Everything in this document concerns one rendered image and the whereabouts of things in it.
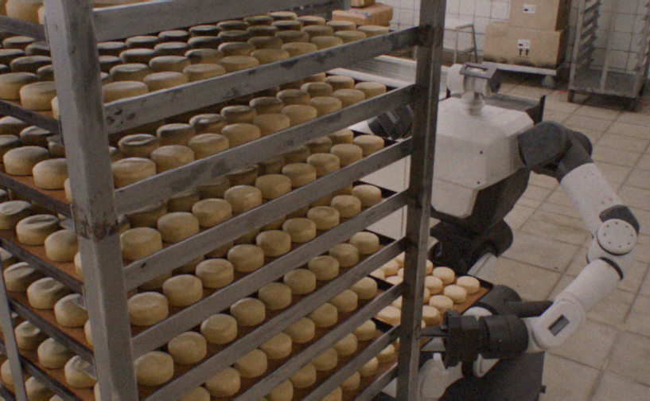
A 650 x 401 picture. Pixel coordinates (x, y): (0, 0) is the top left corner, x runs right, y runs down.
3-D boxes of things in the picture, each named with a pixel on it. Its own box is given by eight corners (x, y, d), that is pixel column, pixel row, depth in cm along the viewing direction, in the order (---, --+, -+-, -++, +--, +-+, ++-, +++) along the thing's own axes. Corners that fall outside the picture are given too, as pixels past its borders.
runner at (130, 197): (408, 95, 117) (410, 76, 116) (423, 98, 116) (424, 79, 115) (60, 225, 72) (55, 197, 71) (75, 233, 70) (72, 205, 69)
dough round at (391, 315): (391, 329, 149) (392, 321, 148) (372, 320, 152) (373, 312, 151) (406, 320, 152) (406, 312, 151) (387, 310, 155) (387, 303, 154)
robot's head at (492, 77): (473, 79, 179) (467, 57, 173) (505, 85, 174) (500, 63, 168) (462, 97, 176) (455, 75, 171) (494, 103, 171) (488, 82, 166)
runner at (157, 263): (406, 146, 121) (406, 129, 120) (419, 149, 119) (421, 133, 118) (72, 301, 75) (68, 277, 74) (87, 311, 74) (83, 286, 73)
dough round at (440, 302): (449, 302, 159) (450, 294, 158) (453, 314, 155) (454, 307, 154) (427, 302, 159) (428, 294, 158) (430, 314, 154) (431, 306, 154)
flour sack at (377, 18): (364, 33, 597) (365, 13, 590) (320, 28, 614) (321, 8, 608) (397, 20, 656) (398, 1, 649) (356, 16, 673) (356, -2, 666)
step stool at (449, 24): (480, 71, 639) (484, 20, 621) (453, 80, 608) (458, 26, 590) (437, 63, 666) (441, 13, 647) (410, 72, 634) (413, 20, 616)
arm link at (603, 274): (581, 324, 152) (640, 267, 157) (592, 307, 143) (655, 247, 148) (543, 290, 157) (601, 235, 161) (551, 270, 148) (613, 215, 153)
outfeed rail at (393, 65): (134, 21, 381) (133, 9, 378) (138, 21, 383) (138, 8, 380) (466, 88, 264) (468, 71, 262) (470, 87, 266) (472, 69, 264)
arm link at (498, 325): (436, 350, 151) (491, 347, 152) (448, 379, 142) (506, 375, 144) (441, 298, 146) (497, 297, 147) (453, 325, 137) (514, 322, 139)
